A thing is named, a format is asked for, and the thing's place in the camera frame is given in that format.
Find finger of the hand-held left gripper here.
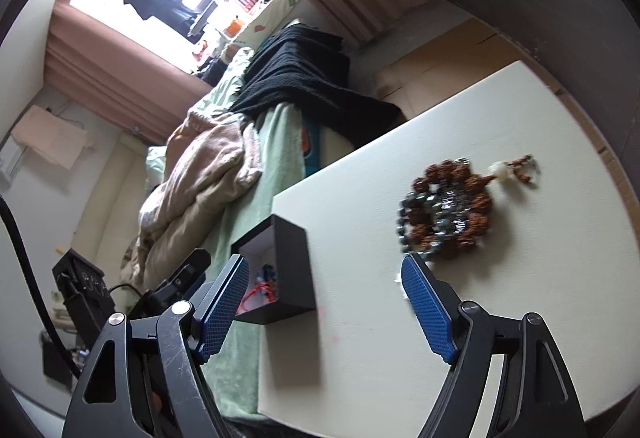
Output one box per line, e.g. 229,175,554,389
131,248,212,319

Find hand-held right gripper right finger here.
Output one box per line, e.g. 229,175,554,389
401,253,587,438

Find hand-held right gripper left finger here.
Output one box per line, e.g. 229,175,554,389
62,254,250,438

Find black jewelry box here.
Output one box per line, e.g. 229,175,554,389
230,214,317,325

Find dark metallic bead bracelet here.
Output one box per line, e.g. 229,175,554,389
397,189,482,253

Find brown bead bracelet with tassel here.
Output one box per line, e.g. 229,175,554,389
406,156,542,262

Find beige fleece blanket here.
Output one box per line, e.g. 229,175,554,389
121,114,264,294

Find light green bed sheet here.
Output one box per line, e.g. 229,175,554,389
145,45,315,419

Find black knit blanket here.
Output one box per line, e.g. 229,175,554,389
231,25,407,140

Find floral pale quilt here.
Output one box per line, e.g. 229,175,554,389
220,0,303,56

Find dark hanging clothes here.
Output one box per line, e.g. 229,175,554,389
114,0,202,38

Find red cord jewelry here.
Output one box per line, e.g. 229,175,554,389
241,282,278,311

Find black cable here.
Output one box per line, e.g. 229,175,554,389
0,194,82,380

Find beige cloth on wall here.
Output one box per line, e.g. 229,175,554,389
11,105,97,167

